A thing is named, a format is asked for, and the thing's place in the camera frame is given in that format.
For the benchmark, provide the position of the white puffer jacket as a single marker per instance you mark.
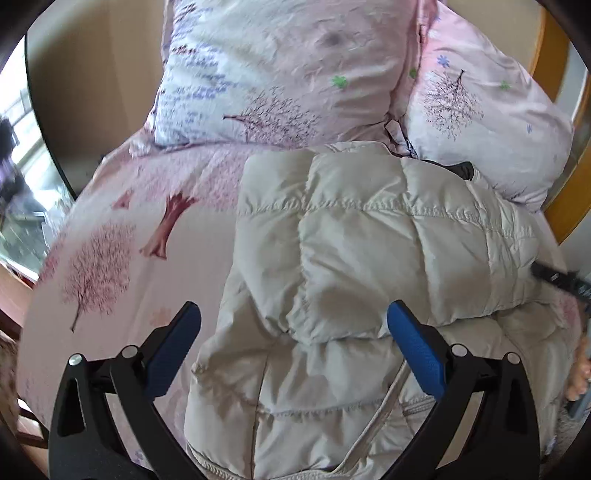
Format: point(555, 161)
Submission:
point(351, 258)

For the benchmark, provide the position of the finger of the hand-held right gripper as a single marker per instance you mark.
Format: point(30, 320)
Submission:
point(556, 278)

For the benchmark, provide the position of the bed with pink tree sheet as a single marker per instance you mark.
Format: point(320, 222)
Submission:
point(138, 240)

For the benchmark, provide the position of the pink tree print pillow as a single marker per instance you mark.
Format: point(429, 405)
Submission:
point(485, 115)

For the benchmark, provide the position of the wooden headboard frame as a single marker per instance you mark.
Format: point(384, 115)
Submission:
point(549, 55)

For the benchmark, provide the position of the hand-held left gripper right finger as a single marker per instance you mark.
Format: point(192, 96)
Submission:
point(418, 350)

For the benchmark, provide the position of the person's right hand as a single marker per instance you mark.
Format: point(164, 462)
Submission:
point(579, 376)

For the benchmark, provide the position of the purple leaf print pillow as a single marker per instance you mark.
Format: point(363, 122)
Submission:
point(277, 69)

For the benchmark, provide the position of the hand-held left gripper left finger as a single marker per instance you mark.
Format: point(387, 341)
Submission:
point(171, 350)

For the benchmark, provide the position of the window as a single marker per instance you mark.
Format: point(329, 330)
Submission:
point(21, 184)

